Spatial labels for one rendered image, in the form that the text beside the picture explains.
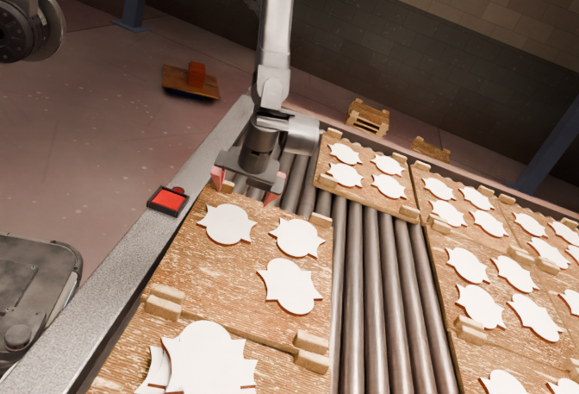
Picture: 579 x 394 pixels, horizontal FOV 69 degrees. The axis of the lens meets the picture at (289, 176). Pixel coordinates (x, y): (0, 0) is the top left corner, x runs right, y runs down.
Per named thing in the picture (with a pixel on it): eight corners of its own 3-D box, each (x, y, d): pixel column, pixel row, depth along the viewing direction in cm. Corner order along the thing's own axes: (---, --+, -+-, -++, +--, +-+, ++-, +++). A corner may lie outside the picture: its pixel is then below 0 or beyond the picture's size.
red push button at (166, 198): (150, 206, 97) (151, 201, 97) (161, 193, 103) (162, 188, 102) (175, 215, 97) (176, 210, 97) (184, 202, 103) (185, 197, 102)
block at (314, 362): (292, 365, 72) (298, 354, 71) (294, 355, 74) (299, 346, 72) (326, 376, 72) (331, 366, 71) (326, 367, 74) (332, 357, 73)
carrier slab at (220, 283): (139, 303, 74) (140, 297, 73) (205, 187, 110) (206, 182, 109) (326, 365, 76) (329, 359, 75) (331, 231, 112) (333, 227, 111)
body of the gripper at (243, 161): (271, 190, 81) (282, 161, 76) (221, 172, 80) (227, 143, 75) (278, 168, 85) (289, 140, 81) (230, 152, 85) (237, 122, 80)
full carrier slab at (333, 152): (311, 185, 129) (316, 173, 127) (321, 134, 165) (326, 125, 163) (417, 225, 130) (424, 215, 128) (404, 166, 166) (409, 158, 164)
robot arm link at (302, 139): (257, 84, 81) (265, 74, 72) (314, 96, 83) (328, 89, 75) (246, 146, 80) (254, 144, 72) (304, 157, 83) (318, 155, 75)
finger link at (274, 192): (270, 220, 86) (283, 189, 80) (237, 209, 86) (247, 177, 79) (277, 197, 91) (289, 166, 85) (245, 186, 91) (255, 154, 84)
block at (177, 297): (146, 298, 73) (149, 287, 72) (150, 291, 75) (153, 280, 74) (179, 309, 74) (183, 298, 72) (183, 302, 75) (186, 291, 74)
